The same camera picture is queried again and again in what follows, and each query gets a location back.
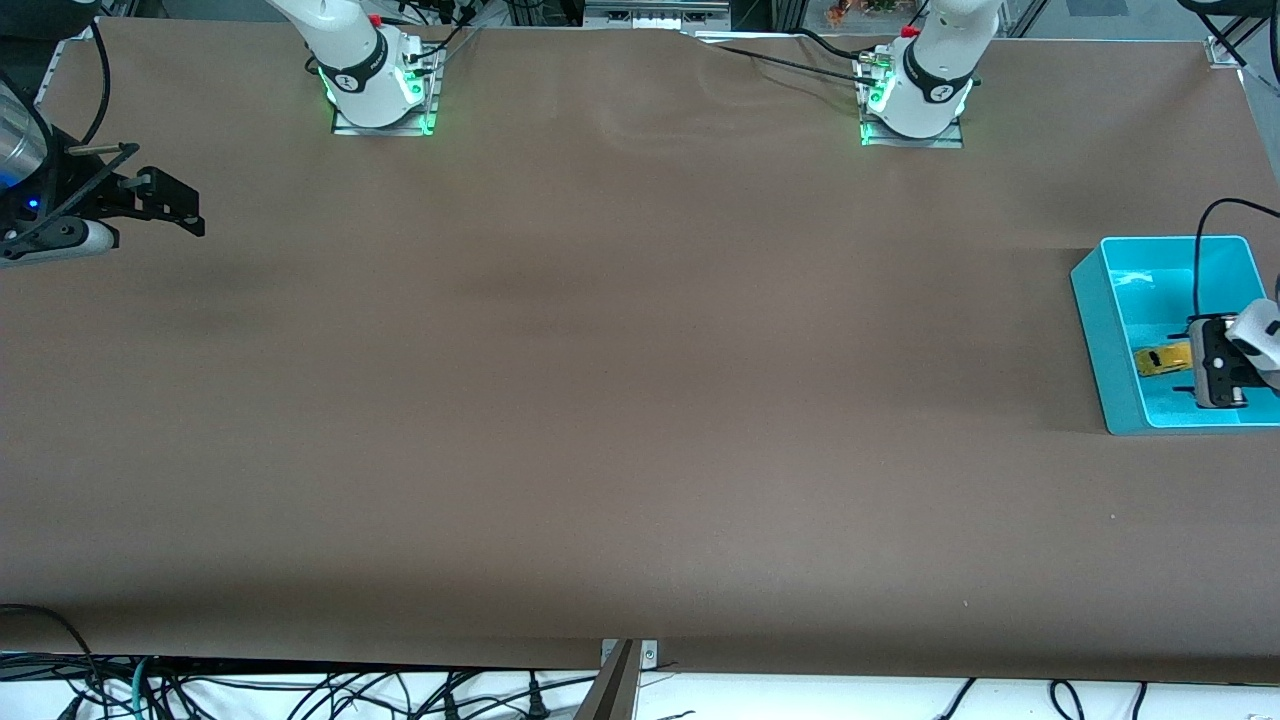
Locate yellow beetle toy car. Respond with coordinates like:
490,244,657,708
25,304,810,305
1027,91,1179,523
1133,341,1194,378

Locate teal plastic bin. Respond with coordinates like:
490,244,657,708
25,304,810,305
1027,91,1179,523
1070,235,1280,436

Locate grey-brown wedge-shaped bar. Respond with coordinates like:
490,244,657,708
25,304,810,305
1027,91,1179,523
572,640,641,720

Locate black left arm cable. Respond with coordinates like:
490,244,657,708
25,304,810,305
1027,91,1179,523
1191,197,1280,326

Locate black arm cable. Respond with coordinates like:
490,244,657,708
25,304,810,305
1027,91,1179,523
0,20,112,151
1191,197,1280,326

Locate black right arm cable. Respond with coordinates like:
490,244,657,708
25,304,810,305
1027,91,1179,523
0,20,112,151

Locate metal table edge rail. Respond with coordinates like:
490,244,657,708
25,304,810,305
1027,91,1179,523
30,25,96,111

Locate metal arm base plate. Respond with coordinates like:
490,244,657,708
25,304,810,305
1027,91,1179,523
855,50,967,150
330,45,443,138

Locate black looped floor cable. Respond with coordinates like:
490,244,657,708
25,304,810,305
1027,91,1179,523
0,603,101,696

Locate black cable on table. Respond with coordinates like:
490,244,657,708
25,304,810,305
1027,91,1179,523
685,28,886,91

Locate aluminium frame with sockets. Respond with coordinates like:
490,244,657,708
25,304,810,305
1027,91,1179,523
583,0,733,31

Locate small metal table bracket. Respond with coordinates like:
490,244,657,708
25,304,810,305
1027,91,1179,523
600,638,660,669

